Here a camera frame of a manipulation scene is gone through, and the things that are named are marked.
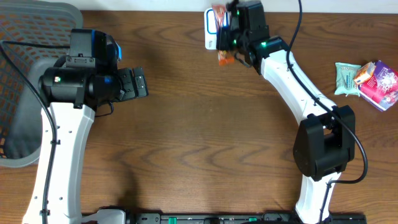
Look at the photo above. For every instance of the orange red snack bar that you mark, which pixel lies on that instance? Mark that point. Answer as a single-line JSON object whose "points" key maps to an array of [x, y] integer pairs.
{"points": [[220, 12]]}

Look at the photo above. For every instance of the red purple snack bag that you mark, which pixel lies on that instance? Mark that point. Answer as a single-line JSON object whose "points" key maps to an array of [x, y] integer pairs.
{"points": [[381, 89]]}

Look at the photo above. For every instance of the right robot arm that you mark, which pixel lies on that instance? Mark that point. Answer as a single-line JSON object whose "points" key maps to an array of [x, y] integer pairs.
{"points": [[325, 141]]}

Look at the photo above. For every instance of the teal snack packet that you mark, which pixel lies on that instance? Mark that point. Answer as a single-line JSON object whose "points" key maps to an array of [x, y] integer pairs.
{"points": [[345, 73]]}

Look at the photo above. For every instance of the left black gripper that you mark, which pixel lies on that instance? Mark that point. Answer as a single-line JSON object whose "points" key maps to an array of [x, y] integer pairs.
{"points": [[127, 84]]}

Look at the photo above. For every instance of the orange snack packet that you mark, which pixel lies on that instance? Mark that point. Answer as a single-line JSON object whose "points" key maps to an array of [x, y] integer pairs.
{"points": [[364, 73]]}

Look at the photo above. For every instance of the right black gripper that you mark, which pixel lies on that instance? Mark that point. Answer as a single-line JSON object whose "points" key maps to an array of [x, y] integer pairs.
{"points": [[224, 38]]}

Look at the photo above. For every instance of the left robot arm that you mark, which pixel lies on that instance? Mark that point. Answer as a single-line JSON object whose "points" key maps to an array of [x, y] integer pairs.
{"points": [[73, 89]]}

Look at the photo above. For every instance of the white barcode scanner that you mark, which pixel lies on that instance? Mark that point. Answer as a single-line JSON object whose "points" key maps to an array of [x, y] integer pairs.
{"points": [[211, 26]]}

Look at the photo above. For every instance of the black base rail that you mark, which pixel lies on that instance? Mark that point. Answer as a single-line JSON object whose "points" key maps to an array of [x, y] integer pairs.
{"points": [[217, 218]]}

